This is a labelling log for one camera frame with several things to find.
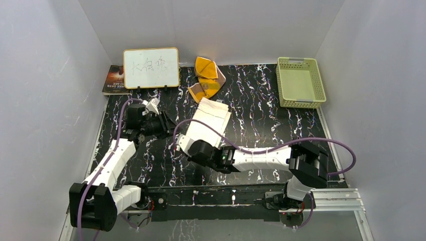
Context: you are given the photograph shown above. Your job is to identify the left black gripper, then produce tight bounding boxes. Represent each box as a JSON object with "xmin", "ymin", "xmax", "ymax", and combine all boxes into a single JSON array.
[{"xmin": 141, "ymin": 111, "xmax": 182, "ymax": 140}]

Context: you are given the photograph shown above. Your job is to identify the white towel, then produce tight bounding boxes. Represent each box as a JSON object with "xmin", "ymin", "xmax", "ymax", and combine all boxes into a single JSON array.
[{"xmin": 182, "ymin": 98, "xmax": 231, "ymax": 147}]

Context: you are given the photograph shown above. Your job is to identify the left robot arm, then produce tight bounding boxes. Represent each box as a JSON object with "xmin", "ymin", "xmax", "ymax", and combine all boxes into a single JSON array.
[{"xmin": 69, "ymin": 98, "xmax": 176, "ymax": 231}]

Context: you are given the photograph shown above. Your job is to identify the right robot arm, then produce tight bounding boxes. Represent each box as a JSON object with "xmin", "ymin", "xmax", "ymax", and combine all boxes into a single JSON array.
[{"xmin": 177, "ymin": 139, "xmax": 329, "ymax": 208}]

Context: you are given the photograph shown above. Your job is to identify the yellow brown towel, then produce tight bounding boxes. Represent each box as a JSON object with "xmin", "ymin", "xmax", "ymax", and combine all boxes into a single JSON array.
[{"xmin": 188, "ymin": 56, "xmax": 226, "ymax": 103}]

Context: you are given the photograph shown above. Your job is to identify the dark book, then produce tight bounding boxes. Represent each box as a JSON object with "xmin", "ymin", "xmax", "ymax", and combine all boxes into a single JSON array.
[{"xmin": 102, "ymin": 65, "xmax": 130, "ymax": 96}]

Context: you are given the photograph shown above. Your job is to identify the green plastic basket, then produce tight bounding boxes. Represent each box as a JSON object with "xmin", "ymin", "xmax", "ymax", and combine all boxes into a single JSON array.
[{"xmin": 276, "ymin": 57, "xmax": 327, "ymax": 109}]

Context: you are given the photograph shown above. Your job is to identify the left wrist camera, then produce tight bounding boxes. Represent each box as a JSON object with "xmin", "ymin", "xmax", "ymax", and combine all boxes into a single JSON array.
[{"xmin": 142, "ymin": 97, "xmax": 160, "ymax": 115}]

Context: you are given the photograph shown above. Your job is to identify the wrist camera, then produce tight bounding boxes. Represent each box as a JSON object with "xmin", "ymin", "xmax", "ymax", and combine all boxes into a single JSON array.
[
  {"xmin": 177, "ymin": 134, "xmax": 194, "ymax": 154},
  {"xmin": 142, "ymin": 97, "xmax": 160, "ymax": 115}
]

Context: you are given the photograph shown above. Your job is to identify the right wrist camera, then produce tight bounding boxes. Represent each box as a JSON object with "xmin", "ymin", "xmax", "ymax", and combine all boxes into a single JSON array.
[{"xmin": 177, "ymin": 134, "xmax": 194, "ymax": 154}]

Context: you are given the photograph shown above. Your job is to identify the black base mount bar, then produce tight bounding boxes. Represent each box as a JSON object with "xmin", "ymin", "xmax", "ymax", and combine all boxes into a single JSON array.
[{"xmin": 116, "ymin": 183, "xmax": 317, "ymax": 227}]

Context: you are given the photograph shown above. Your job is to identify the whiteboard with yellow frame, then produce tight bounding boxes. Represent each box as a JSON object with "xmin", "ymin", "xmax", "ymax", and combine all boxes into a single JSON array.
[{"xmin": 123, "ymin": 47, "xmax": 180, "ymax": 89}]

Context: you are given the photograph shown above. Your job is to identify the aluminium rail frame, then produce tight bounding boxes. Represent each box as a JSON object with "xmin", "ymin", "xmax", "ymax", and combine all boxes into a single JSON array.
[{"xmin": 58, "ymin": 188, "xmax": 375, "ymax": 241}]

